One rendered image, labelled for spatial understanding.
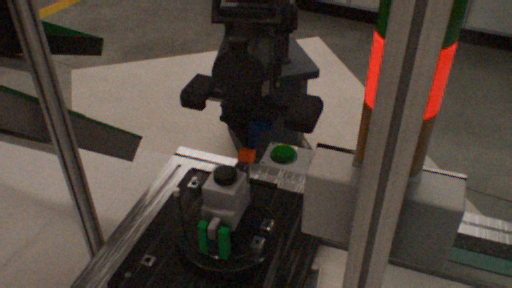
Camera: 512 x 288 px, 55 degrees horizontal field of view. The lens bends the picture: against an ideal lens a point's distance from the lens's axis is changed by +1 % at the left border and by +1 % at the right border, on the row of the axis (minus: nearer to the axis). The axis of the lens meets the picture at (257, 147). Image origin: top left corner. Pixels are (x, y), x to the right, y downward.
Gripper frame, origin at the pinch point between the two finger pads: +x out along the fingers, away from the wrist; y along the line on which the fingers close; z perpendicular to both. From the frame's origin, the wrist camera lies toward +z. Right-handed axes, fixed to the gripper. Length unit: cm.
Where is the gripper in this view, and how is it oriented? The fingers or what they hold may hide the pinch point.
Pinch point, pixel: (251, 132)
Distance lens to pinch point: 68.9
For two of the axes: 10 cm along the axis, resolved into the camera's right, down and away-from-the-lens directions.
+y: -9.4, -2.1, 2.7
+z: 3.4, -5.8, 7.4
